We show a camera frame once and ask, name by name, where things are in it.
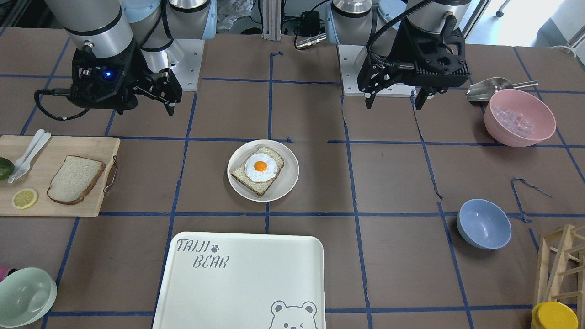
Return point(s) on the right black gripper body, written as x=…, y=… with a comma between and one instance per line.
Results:
x=135, y=69

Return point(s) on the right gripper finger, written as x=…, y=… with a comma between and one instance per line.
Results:
x=125, y=106
x=163, y=87

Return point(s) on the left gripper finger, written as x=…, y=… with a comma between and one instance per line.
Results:
x=371, y=80
x=422, y=96

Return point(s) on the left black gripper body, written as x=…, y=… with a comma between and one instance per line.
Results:
x=391, y=54

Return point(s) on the bread slice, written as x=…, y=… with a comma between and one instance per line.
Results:
x=75, y=179
x=259, y=188

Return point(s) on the white round plate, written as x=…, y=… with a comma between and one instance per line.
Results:
x=283, y=184

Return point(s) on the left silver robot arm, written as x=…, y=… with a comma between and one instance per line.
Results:
x=354, y=22

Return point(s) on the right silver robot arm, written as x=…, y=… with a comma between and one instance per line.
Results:
x=111, y=24

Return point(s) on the metal scoop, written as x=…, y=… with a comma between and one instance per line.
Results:
x=484, y=90

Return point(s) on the white plastic fork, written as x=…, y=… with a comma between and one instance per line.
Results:
x=27, y=164

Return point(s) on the pink bowl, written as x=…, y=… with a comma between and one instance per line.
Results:
x=518, y=119

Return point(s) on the wooden cutting board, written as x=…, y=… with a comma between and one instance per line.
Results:
x=44, y=167

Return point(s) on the green avocado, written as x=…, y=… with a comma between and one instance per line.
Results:
x=6, y=168

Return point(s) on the fried egg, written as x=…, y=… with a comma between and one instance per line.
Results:
x=260, y=167

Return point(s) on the lemon slice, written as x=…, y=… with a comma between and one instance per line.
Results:
x=24, y=199

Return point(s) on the blue bowl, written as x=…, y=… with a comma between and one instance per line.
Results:
x=483, y=224

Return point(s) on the cream bear tray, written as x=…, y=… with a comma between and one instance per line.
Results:
x=242, y=281

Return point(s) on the pink cloth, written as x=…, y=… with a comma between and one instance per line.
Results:
x=4, y=272

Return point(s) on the light green bowl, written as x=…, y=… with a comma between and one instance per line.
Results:
x=25, y=296

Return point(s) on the wooden dish rack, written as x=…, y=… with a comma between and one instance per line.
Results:
x=561, y=254

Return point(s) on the yellow cup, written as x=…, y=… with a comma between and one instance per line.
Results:
x=553, y=315

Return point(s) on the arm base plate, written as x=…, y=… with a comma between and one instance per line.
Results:
x=182, y=56
x=351, y=58

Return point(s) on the aluminium frame post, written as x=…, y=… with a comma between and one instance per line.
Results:
x=272, y=20

